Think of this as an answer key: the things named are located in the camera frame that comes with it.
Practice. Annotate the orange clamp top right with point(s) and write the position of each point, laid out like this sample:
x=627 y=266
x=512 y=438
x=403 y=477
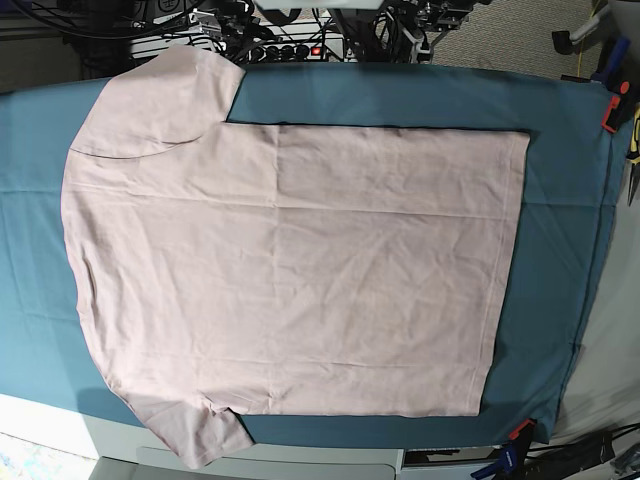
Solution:
x=610 y=121

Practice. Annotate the yellow handled pliers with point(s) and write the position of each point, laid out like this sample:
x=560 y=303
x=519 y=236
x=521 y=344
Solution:
x=633 y=157

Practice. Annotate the orange blue clamp bottom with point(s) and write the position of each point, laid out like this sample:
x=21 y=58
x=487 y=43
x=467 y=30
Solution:
x=512 y=455

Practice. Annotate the white power strip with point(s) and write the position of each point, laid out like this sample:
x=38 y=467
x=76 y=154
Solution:
x=305 y=41

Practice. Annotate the teal table cloth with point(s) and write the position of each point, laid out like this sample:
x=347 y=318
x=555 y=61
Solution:
x=574 y=174

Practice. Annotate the grey drawer cabinet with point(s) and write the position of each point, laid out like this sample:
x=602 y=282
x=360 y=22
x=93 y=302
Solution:
x=261 y=461

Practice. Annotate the pink T-shirt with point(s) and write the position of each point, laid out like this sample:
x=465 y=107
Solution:
x=227 y=269

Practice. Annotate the black power strip bottom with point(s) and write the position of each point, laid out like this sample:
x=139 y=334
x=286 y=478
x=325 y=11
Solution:
x=568 y=460

